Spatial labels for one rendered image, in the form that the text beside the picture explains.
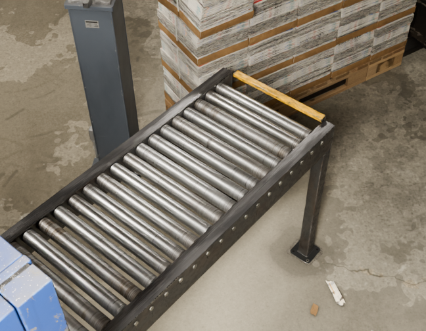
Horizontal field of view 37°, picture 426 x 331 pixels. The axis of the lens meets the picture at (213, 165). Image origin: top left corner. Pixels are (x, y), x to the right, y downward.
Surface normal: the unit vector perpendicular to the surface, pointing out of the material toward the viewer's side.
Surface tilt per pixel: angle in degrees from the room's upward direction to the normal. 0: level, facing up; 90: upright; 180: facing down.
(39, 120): 0
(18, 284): 0
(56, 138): 0
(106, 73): 90
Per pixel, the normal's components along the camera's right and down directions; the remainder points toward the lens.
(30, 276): -0.01, -0.68
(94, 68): -0.11, 0.73
